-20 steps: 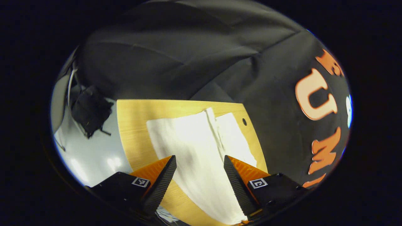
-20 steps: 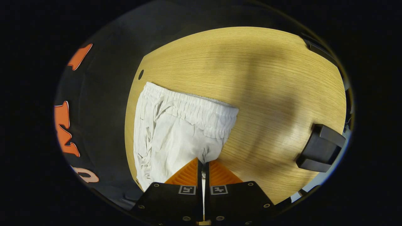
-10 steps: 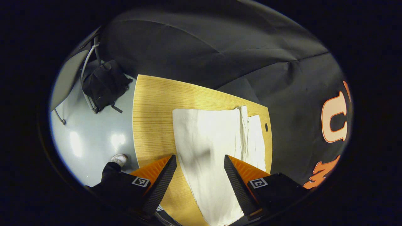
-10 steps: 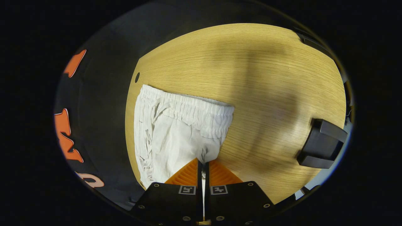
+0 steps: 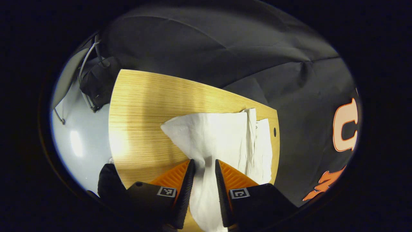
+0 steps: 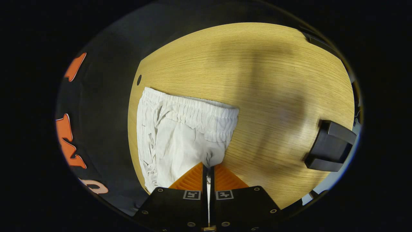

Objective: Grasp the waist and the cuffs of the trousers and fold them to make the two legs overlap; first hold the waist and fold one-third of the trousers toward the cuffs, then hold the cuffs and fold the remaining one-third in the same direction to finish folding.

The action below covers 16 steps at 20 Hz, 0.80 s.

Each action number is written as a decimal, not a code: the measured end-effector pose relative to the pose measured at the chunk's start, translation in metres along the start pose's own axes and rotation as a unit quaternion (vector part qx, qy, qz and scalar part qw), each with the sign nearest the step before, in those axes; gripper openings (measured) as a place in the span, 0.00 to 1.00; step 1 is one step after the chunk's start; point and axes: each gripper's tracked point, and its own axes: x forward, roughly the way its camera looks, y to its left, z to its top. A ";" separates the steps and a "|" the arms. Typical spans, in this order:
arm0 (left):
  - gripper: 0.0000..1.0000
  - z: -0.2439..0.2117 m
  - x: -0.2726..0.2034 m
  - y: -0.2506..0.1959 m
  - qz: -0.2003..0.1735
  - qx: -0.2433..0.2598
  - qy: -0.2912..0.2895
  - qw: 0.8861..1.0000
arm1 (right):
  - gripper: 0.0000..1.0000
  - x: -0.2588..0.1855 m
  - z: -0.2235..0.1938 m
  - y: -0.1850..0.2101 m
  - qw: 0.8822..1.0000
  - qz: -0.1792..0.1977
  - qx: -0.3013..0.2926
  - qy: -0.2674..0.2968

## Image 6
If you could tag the black backdrop cloth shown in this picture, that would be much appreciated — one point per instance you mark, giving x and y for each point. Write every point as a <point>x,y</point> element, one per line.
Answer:
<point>103,129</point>

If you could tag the white jeans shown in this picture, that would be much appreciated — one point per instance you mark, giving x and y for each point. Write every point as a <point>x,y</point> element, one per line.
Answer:
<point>180,138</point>

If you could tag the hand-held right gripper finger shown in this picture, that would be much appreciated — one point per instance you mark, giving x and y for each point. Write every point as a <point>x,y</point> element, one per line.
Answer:
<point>212,180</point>
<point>204,180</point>

